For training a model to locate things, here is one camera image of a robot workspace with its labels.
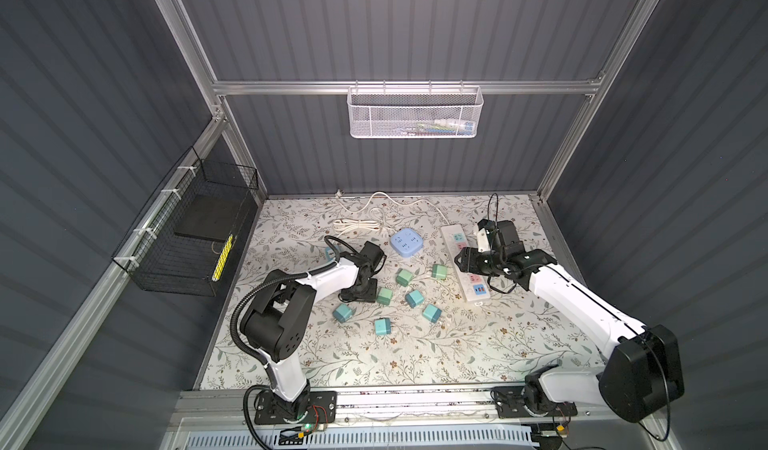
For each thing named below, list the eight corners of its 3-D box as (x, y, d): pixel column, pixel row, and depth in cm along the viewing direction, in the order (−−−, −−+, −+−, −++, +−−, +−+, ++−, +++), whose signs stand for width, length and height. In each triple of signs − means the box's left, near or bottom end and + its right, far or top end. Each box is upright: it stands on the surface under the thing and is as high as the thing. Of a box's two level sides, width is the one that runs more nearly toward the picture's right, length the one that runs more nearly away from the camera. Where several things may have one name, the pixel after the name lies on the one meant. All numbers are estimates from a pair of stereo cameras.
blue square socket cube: (386, 244, 108) (386, 239, 106) (404, 228, 113) (405, 223, 111) (408, 261, 104) (409, 256, 101) (426, 243, 108) (427, 238, 106)
